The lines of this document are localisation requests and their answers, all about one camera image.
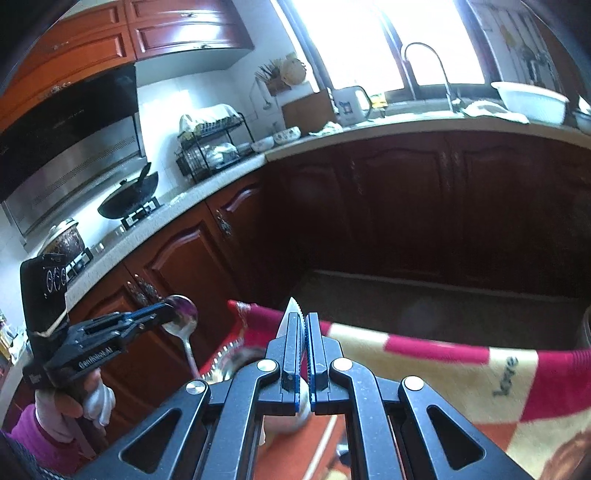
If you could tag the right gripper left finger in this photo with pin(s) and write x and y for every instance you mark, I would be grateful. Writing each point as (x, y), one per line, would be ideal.
(210, 431)

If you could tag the left hand white glove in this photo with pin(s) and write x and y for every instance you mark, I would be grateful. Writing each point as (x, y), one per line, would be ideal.
(53, 407)

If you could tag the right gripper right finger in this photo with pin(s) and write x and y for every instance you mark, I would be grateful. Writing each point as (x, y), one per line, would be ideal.
(398, 429)

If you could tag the white wash basin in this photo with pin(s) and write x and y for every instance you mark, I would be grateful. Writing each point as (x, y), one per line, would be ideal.
(536, 103)

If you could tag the patterned ceramic bowl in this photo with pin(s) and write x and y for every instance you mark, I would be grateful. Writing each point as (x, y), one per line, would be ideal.
(287, 136)

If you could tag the steel kitchen faucet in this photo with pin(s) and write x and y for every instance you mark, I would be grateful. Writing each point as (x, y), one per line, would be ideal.
(430, 76)

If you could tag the colourful flower blanket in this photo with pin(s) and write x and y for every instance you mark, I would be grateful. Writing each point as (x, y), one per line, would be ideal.
(535, 405)

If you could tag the black dish rack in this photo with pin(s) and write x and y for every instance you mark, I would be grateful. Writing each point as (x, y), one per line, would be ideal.
(210, 140)

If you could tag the steel bowl with utensils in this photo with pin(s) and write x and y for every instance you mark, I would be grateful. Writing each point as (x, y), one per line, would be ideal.
(582, 115)

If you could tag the wall chopstick holder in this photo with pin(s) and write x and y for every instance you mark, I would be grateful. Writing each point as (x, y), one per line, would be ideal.
(269, 74)

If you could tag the white electric kettle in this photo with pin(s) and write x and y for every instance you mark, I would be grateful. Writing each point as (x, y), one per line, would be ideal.
(353, 105)

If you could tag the white dish cloth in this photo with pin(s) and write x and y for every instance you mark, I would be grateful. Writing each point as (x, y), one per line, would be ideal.
(486, 108)

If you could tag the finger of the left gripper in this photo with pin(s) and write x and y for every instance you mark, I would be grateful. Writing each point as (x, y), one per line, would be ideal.
(154, 316)

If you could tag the small white bowl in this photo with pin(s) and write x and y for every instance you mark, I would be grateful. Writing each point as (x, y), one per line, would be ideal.
(263, 145)

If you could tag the small steel spoon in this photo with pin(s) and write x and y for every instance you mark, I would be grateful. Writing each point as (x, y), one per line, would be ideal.
(182, 326)

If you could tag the black wok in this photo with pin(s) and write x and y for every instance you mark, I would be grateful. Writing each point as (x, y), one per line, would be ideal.
(130, 195)

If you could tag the wooden cutting board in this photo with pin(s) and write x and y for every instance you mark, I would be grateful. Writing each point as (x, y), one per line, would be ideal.
(310, 113)

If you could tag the dark wooden kitchen cabinets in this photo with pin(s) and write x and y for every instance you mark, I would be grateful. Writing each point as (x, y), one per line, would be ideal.
(496, 211)

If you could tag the glass lid cooking pot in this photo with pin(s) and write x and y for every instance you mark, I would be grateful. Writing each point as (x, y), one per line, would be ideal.
(64, 238)

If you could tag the steel range hood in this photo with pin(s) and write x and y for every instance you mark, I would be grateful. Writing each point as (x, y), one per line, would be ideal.
(69, 146)

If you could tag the upper wooden cabinets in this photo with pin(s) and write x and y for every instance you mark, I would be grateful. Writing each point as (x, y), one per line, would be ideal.
(117, 33)

